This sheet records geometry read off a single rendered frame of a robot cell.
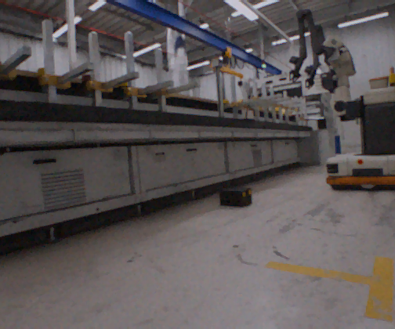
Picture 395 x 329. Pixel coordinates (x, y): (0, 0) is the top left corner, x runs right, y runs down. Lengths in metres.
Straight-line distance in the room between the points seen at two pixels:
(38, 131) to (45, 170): 0.31
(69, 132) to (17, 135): 0.24
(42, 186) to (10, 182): 0.16
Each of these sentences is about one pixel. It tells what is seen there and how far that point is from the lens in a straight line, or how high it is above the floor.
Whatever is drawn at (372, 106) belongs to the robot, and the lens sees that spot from 2.53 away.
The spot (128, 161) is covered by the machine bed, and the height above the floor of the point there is 0.39.
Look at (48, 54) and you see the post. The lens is 1.48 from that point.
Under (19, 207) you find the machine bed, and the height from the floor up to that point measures 0.22.
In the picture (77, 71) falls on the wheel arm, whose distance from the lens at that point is 1.30.
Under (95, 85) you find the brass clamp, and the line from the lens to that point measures 1.55.
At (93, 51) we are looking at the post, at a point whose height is 1.00.
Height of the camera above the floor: 0.43
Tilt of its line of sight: 3 degrees down
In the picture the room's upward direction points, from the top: 5 degrees counter-clockwise
